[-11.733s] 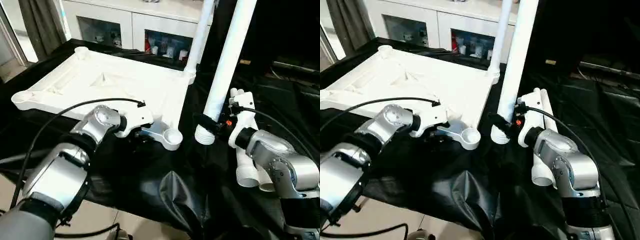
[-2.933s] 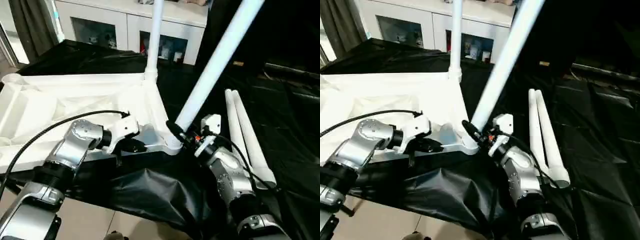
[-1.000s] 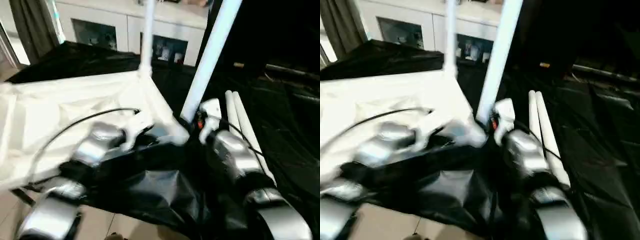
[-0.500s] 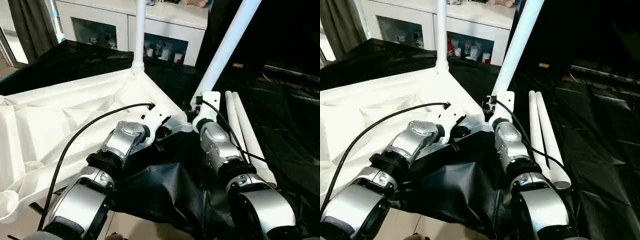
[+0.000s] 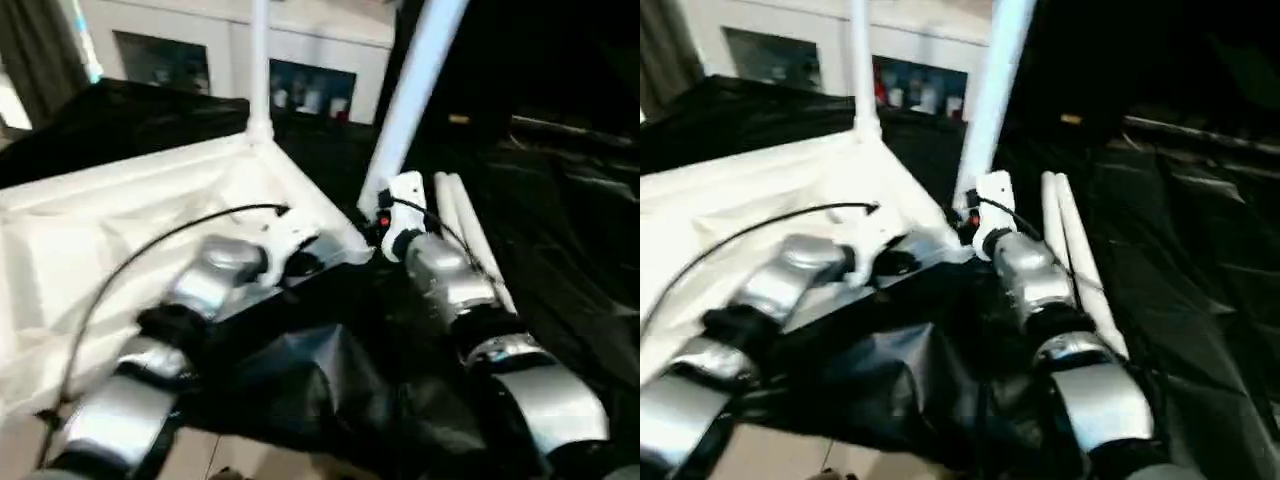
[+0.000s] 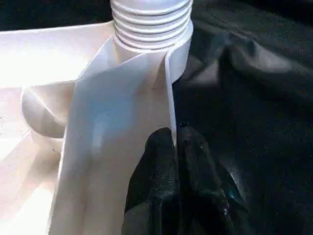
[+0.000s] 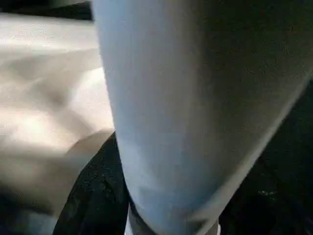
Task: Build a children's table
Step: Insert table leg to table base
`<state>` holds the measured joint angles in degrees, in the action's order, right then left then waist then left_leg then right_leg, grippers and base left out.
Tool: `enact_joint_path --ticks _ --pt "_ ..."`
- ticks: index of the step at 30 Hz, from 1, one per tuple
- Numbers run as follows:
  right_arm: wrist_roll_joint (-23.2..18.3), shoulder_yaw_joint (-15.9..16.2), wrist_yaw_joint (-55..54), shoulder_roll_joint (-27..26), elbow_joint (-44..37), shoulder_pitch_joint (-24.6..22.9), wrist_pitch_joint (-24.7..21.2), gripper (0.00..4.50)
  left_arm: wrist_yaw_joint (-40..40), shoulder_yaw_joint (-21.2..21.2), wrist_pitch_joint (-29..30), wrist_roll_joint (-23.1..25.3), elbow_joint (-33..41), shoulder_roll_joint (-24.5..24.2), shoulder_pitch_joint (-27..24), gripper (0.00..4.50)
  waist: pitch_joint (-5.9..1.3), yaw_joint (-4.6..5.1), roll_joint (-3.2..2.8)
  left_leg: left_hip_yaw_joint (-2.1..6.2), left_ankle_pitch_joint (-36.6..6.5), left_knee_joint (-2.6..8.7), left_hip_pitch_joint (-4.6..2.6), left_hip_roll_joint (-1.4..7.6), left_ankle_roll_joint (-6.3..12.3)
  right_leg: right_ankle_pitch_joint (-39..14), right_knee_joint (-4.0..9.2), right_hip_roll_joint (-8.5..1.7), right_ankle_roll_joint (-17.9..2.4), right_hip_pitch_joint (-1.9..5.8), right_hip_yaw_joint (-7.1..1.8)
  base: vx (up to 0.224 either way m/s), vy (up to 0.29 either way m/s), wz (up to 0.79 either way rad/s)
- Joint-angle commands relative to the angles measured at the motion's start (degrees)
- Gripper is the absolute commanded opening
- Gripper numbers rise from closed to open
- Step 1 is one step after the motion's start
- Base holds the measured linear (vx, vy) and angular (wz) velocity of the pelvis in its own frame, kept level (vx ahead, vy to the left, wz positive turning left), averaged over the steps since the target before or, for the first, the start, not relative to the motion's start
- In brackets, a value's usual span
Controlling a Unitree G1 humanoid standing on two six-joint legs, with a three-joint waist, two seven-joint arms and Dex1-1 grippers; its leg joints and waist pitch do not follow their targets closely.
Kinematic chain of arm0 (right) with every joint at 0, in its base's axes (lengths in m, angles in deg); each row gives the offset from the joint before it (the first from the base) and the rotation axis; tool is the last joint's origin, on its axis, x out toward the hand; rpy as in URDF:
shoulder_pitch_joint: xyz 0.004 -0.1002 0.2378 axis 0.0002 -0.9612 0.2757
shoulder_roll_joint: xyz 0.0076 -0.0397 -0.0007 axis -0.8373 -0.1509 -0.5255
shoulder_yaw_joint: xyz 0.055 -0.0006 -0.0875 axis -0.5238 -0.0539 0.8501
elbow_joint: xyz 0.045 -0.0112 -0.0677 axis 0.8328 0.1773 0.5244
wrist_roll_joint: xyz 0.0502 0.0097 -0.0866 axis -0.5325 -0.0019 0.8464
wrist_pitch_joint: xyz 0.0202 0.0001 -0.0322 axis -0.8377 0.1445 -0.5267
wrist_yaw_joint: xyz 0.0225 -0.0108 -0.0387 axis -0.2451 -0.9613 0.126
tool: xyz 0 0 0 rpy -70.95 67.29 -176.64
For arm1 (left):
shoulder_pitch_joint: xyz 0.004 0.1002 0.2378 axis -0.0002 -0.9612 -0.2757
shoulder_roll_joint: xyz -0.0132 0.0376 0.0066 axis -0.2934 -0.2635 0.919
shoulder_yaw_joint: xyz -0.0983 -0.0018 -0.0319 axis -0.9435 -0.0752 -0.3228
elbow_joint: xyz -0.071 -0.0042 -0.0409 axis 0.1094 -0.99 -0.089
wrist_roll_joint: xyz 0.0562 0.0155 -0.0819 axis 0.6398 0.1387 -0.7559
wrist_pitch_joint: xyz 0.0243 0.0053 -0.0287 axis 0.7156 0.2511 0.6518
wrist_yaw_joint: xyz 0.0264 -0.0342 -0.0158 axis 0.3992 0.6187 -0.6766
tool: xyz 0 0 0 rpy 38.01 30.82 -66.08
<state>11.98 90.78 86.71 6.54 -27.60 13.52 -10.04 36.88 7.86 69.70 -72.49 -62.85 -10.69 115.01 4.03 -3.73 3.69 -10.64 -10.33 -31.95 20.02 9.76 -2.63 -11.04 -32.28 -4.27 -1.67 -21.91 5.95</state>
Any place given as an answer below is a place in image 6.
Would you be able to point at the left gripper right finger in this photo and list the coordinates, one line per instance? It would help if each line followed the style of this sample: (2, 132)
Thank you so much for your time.
(205, 191)

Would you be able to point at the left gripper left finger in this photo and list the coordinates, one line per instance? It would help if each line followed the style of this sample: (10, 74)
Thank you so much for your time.
(154, 191)

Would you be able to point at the white plastic table top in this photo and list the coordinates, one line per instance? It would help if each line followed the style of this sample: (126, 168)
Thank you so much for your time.
(98, 122)

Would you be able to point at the white plastic table leg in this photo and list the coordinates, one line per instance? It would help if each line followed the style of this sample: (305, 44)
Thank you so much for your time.
(151, 24)

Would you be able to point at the black work mat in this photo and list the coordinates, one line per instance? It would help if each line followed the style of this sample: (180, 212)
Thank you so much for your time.
(254, 122)

